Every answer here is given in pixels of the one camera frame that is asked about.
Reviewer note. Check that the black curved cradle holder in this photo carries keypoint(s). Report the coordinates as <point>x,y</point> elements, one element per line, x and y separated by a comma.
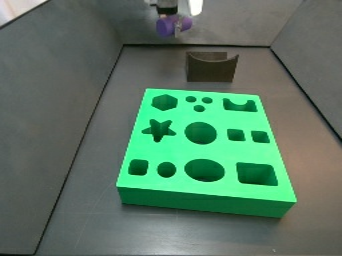
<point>210,66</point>

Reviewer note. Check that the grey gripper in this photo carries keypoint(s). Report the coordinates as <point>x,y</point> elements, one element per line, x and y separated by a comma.
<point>168,9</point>

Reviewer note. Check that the purple cylinder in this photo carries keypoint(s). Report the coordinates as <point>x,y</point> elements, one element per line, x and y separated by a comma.
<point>165,25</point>

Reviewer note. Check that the green foam shape board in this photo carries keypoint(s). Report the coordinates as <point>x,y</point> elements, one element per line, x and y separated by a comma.
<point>204,154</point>

